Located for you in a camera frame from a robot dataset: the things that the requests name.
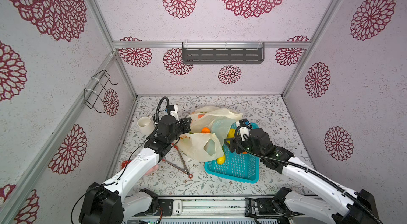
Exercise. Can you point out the grey wall shelf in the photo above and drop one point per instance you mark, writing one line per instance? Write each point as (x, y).
(222, 56)

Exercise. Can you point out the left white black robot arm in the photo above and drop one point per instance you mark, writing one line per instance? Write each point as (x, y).
(150, 149)

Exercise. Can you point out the black wire wall rack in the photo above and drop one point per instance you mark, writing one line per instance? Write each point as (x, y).
(100, 98)

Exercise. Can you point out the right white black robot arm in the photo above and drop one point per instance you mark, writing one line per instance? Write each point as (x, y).
(336, 204)

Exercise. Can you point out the teal plastic basket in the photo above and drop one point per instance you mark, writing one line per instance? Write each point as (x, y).
(237, 167)

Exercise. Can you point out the white ceramic mug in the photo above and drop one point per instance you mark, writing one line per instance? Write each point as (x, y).
(145, 125)

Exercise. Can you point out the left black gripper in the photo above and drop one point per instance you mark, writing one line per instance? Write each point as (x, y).
(185, 126)

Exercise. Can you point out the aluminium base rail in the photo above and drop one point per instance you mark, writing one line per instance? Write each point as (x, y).
(203, 206)

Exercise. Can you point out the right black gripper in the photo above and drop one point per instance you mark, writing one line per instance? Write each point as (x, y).
(238, 141)

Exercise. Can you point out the orange tangerine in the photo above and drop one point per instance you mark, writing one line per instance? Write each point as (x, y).
(206, 130)

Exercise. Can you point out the yellow lemon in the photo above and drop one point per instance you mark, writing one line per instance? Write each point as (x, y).
(221, 160)

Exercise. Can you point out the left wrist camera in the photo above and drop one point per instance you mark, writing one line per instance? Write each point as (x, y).
(173, 111)

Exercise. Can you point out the metal tongs red tips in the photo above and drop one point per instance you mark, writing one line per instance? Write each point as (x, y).
(178, 161)

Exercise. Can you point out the yellow banana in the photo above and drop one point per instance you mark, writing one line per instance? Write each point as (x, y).
(230, 135)

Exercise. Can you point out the cream printed plastic bag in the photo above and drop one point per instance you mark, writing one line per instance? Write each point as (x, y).
(209, 127)

